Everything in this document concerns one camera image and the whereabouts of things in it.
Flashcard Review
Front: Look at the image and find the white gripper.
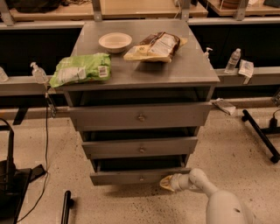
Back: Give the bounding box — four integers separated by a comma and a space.
159, 173, 192, 192

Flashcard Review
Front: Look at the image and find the grey bottom drawer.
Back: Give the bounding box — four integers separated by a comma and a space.
90, 155, 190, 186

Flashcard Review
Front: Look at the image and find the grey drawer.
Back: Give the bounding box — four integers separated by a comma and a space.
90, 155, 190, 186
82, 136, 198, 159
69, 102, 212, 131

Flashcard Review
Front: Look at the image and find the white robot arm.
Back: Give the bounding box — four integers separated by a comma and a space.
160, 168, 259, 224

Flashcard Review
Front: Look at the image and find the grey drawer cabinet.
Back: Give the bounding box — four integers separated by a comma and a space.
59, 18, 221, 176

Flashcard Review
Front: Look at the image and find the grey middle drawer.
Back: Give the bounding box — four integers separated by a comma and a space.
82, 136, 198, 159

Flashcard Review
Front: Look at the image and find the grey top drawer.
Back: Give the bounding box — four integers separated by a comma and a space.
69, 102, 212, 131

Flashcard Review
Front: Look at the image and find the black tube bottom left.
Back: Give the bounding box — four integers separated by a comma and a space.
60, 191, 73, 224

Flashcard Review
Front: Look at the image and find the black stand base right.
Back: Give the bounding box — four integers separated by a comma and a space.
241, 109, 280, 164

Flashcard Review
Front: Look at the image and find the small pump bottle right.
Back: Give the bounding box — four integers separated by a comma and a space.
204, 47, 213, 62

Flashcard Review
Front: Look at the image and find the brown yellow snack bag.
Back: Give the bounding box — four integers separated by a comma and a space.
123, 31, 187, 63

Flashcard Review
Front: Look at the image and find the green chip bag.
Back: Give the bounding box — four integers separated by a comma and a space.
50, 53, 111, 88

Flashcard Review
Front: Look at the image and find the white wipe packet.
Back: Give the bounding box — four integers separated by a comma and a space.
238, 59, 254, 78

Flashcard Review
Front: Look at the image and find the clear water bottle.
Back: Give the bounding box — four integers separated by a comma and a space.
225, 48, 241, 74

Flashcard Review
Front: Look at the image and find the white paper bowl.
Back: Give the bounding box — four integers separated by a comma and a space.
99, 32, 132, 53

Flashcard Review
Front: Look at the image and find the black equipment stand left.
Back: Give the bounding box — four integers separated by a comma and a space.
0, 118, 46, 224

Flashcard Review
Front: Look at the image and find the clear sanitizer pump bottle left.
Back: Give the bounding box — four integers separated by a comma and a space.
30, 62, 48, 84

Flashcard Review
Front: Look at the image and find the clear bottle far left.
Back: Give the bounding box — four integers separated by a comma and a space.
0, 67, 9, 82

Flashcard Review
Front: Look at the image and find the black bag on shelf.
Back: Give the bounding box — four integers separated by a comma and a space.
5, 0, 62, 13

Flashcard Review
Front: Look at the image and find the folded paper packet on rail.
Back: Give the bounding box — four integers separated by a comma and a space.
213, 98, 236, 115

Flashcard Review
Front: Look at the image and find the black cable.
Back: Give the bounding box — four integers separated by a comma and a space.
17, 92, 51, 223

